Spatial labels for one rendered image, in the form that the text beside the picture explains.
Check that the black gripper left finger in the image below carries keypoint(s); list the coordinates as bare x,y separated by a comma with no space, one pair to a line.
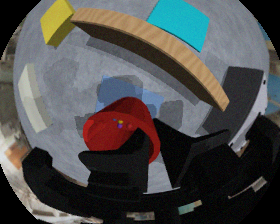
131,157

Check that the tan wooden bar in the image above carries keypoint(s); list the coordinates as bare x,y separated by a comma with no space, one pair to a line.
156,46

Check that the yellow rectangular block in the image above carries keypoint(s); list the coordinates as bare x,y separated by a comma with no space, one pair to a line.
55,23

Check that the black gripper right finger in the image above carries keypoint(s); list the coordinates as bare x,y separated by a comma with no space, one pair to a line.
178,149

